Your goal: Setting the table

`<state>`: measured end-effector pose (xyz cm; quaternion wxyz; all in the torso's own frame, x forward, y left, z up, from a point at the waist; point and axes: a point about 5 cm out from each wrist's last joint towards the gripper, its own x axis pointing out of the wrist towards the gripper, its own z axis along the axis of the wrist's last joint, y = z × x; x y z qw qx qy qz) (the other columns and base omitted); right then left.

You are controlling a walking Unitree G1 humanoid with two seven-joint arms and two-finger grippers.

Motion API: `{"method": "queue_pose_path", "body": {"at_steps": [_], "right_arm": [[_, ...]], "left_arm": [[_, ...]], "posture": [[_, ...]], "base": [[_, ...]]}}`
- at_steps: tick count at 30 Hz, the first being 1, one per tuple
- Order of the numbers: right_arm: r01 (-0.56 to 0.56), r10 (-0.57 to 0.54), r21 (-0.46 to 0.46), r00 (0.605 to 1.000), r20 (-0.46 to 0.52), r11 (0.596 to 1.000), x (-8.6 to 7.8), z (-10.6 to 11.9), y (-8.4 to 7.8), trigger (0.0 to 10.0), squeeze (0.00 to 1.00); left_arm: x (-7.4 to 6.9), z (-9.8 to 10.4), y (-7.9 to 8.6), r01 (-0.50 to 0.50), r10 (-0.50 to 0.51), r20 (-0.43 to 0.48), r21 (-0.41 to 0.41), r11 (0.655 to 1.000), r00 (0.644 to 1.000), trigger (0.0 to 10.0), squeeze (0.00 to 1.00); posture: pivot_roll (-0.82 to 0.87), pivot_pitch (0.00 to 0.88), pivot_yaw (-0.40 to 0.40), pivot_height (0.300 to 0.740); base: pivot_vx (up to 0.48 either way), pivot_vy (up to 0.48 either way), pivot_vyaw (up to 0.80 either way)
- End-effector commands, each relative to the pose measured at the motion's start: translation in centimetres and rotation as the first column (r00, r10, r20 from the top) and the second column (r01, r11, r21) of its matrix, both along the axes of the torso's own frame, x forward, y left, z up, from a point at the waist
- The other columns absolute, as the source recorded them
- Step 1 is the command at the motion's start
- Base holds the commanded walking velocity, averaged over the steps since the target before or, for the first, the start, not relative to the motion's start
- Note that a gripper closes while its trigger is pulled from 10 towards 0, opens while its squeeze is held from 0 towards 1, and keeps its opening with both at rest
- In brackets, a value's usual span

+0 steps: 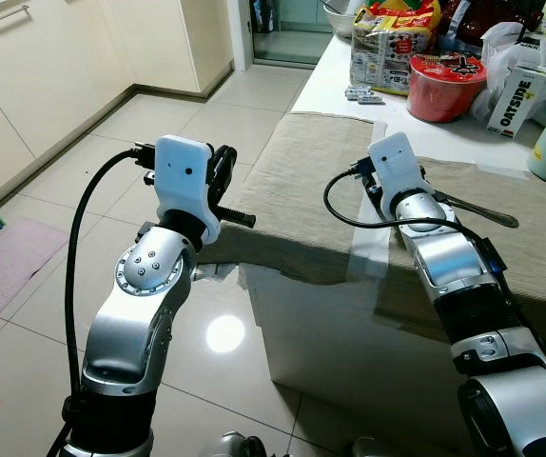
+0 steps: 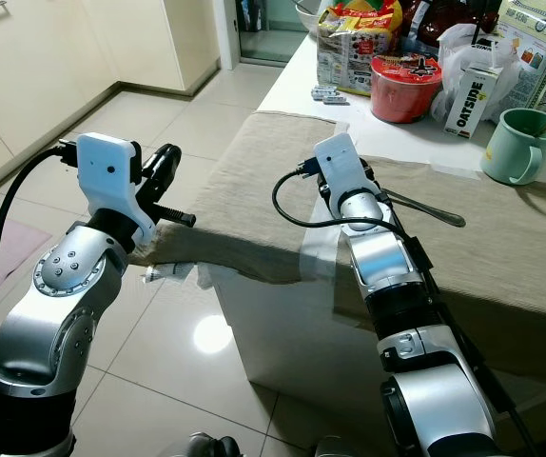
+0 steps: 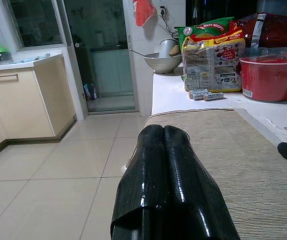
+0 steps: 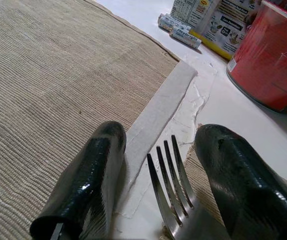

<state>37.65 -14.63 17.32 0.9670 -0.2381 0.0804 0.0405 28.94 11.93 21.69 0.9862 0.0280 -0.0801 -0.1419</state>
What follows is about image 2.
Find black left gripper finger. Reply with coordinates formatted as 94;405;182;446
144;144;171;193
147;144;183;206

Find beige woven cloth mat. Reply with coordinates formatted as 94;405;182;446
128;112;342;284
328;155;546;384

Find red instant noodle cup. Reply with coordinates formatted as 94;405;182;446
370;54;446;126

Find instant noodle multipack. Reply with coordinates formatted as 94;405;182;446
316;0;403;97

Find short clear tape strip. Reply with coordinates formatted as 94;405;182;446
423;160;485;182

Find glass sliding door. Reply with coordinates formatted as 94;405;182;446
233;0;302;66

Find cream kitchen cabinets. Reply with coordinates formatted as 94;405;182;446
0;0;222;144

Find white Oatside carton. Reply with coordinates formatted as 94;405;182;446
446;62;504;140

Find clear white plastic bag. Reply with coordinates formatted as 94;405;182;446
430;21;526;131

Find mint green mug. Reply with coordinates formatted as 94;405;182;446
480;108;546;188

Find dark red snack bag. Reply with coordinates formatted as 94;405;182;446
401;0;502;55

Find grey robot left foot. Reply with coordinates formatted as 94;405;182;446
183;433;243;457

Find grey robot foot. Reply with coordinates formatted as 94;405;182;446
183;433;243;457
314;436;361;457

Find grey robot right foot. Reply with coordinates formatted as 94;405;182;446
314;436;361;457

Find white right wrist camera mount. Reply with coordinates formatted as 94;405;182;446
314;131;375;217

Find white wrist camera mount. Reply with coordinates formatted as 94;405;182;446
314;131;375;217
75;131;157;251

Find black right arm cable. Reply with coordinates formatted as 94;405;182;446
270;169;536;453

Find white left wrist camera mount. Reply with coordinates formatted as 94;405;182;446
75;131;157;251

